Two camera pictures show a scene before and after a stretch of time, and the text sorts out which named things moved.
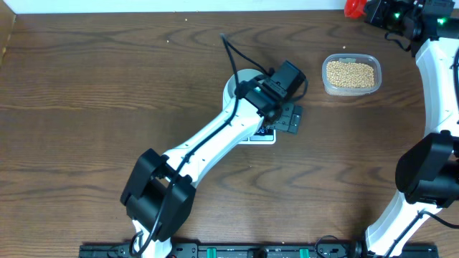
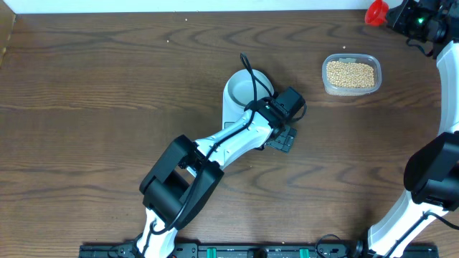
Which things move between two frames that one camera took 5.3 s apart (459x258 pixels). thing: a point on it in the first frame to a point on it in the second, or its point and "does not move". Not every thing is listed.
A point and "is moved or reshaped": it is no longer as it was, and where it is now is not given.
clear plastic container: x=351 y=74 does not move
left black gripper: x=286 y=110 to x=285 y=140
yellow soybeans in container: x=350 y=74 does not move
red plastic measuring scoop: x=355 y=8 is moved or reshaped
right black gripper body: x=391 y=15 does not move
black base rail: x=249 y=250 does not move
